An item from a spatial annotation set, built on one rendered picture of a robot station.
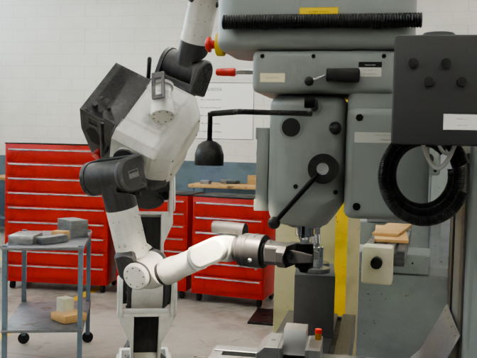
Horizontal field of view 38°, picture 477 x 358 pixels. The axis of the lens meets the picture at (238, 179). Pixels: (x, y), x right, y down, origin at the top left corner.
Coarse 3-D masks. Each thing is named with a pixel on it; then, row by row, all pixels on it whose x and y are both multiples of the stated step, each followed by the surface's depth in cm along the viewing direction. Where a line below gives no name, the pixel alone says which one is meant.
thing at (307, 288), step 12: (324, 264) 218; (300, 276) 206; (312, 276) 206; (324, 276) 206; (300, 288) 207; (312, 288) 206; (324, 288) 206; (300, 300) 207; (312, 300) 206; (324, 300) 206; (300, 312) 207; (312, 312) 207; (324, 312) 206; (312, 324) 207; (324, 324) 206; (324, 336) 206
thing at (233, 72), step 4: (220, 68) 188; (224, 68) 188; (228, 68) 187; (232, 68) 187; (216, 72) 188; (220, 72) 187; (224, 72) 187; (228, 72) 187; (232, 72) 187; (236, 72) 187; (240, 72) 187; (244, 72) 187; (248, 72) 186; (252, 72) 186; (232, 76) 188
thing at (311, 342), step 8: (312, 336) 168; (312, 344) 162; (320, 344) 162; (216, 352) 167; (224, 352) 169; (232, 352) 168; (240, 352) 168; (248, 352) 168; (312, 352) 157; (320, 352) 158
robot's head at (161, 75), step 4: (156, 72) 193; (160, 72) 192; (164, 72) 192; (152, 76) 192; (156, 76) 192; (160, 76) 192; (164, 76) 192; (152, 80) 192; (156, 80) 193; (164, 80) 191; (168, 80) 194; (152, 84) 191; (164, 84) 190; (172, 84) 195; (152, 88) 190; (164, 88) 190; (152, 92) 190; (164, 92) 189; (152, 96) 189; (156, 96) 189; (160, 96) 189; (164, 96) 188
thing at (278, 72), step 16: (256, 64) 164; (272, 64) 163; (288, 64) 163; (304, 64) 162; (320, 64) 161; (336, 64) 160; (352, 64) 160; (368, 64) 159; (384, 64) 158; (256, 80) 164; (272, 80) 163; (288, 80) 163; (304, 80) 162; (320, 80) 161; (368, 80) 159; (384, 80) 158; (272, 96) 176
